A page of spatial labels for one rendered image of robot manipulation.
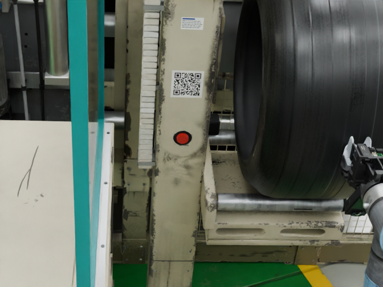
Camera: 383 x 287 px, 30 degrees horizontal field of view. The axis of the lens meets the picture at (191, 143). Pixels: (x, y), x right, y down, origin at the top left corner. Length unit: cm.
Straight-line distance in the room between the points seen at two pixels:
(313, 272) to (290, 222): 112
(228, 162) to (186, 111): 44
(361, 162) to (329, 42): 27
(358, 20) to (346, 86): 15
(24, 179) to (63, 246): 19
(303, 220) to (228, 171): 32
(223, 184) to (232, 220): 22
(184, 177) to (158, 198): 10
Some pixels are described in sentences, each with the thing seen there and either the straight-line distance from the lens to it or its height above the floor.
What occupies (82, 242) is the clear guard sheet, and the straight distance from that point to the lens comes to 92.
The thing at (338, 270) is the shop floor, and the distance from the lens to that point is 302.
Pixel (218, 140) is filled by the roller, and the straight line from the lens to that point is 205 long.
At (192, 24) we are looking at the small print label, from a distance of 161.
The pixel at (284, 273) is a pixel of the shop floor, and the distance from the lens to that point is 295.
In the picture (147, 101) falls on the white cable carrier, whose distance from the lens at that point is 173.
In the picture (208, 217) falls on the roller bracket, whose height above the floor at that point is 90.
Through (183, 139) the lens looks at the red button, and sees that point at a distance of 178.
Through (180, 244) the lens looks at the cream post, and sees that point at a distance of 203.
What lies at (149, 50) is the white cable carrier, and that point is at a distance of 165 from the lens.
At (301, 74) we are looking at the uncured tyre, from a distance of 152.
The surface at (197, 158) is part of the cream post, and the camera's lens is 182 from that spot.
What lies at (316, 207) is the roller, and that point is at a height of 90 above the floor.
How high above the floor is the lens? 212
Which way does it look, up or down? 37 degrees down
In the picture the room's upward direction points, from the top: 5 degrees clockwise
